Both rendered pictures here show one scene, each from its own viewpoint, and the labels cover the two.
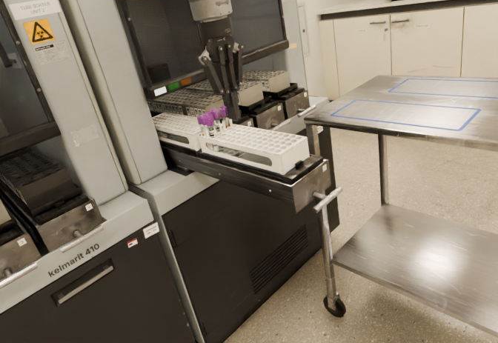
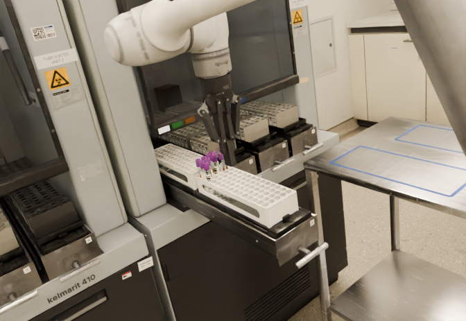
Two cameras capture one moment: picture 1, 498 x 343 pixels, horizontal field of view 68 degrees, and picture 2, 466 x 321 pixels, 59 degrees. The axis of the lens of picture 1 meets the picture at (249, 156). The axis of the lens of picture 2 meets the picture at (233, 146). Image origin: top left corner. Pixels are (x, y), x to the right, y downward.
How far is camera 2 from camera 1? 19 cm
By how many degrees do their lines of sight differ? 6
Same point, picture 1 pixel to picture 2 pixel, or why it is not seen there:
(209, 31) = (208, 87)
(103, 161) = (105, 195)
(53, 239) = (54, 269)
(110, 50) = (119, 92)
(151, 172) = (150, 205)
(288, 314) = not seen: outside the picture
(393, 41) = not seen: hidden behind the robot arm
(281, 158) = (268, 213)
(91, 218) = (90, 250)
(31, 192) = (39, 222)
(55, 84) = (68, 124)
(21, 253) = (25, 280)
